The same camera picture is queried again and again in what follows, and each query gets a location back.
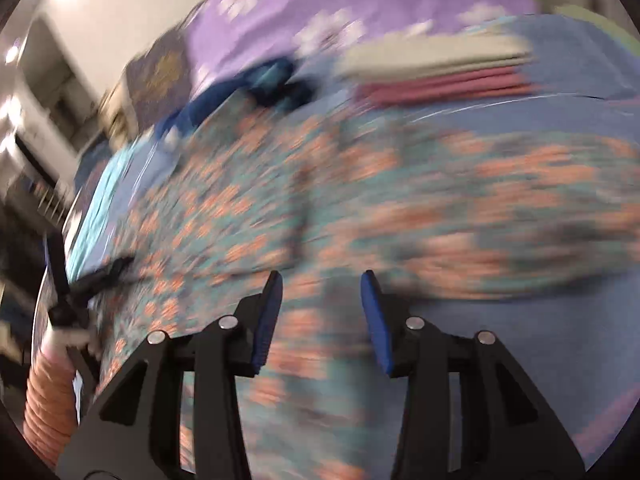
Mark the floral green orange garment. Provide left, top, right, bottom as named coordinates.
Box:
left=94, top=86, right=640, bottom=480

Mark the orange striped sleeve forearm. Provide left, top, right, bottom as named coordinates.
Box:
left=23, top=351, right=78, bottom=469

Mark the left hand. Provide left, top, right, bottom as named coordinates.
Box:
left=40, top=325, right=102, bottom=370

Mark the blue plaid bed sheet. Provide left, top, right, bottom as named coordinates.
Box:
left=64, top=12, right=640, bottom=470

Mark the dark gold-tree pillow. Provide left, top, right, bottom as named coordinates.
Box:
left=125, top=27, right=192, bottom=132

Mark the navy star plush garment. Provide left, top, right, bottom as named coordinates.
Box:
left=154, top=56, right=317, bottom=141

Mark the pink folded garment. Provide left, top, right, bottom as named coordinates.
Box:
left=355, top=66, right=536, bottom=108

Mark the purple floral pillow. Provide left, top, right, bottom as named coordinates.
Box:
left=186, top=0, right=536, bottom=94

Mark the beige folded garment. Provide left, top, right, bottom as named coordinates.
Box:
left=335, top=30, right=532, bottom=81

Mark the green pillow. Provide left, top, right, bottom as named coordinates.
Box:
left=553, top=4, right=639, bottom=42

